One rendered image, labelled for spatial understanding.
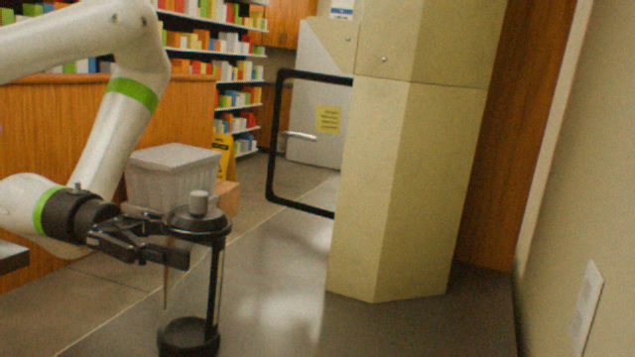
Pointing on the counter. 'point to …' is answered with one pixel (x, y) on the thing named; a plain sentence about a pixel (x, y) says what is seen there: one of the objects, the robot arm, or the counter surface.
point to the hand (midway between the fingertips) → (192, 246)
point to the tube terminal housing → (410, 144)
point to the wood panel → (512, 129)
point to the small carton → (346, 9)
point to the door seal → (275, 133)
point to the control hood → (338, 39)
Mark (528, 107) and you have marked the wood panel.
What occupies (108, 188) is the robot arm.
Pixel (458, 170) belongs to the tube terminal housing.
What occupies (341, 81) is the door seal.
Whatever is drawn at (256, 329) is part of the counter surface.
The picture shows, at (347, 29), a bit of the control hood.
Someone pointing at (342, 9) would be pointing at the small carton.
